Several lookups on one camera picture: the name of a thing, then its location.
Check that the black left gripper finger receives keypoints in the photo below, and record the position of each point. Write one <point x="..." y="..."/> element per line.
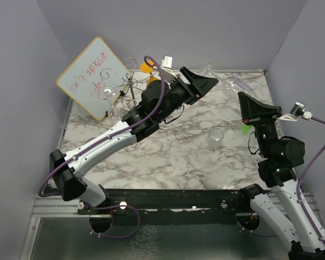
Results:
<point x="194" y="79"/>
<point x="210" y="83"/>

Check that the black metal base rail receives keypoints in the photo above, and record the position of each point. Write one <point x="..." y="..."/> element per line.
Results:
<point x="129" y="207"/>

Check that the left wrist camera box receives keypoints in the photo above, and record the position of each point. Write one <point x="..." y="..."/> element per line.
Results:
<point x="166" y="67"/>

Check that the green plastic wine glass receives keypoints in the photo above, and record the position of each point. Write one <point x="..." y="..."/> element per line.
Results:
<point x="246" y="129"/>

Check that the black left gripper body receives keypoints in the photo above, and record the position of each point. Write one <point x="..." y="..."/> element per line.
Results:
<point x="181" y="92"/>

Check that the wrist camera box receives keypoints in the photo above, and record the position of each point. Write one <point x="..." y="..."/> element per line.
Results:
<point x="297" y="112"/>
<point x="166" y="67"/>

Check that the chrome wine glass rack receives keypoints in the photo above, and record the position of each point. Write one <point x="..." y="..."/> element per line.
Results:
<point x="124" y="83"/>

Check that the clear wine glass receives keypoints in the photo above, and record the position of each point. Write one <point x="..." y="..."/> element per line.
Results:
<point x="215" y="139"/>
<point x="230" y="85"/>
<point x="109" y="95"/>

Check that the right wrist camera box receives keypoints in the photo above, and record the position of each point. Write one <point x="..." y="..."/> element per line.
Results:
<point x="297" y="112"/>

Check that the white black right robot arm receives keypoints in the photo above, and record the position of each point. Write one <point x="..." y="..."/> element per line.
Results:
<point x="297" y="227"/>

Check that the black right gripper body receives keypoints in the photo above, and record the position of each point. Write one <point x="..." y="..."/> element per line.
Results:
<point x="266" y="131"/>

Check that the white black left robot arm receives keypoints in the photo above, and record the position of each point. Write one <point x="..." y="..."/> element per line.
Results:
<point x="158" y="101"/>

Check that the orange plastic wine glass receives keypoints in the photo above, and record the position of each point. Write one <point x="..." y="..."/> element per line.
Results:
<point x="148" y="69"/>

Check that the yellow framed whiteboard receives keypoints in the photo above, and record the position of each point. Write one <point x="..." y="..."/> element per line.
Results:
<point x="81" y="79"/>

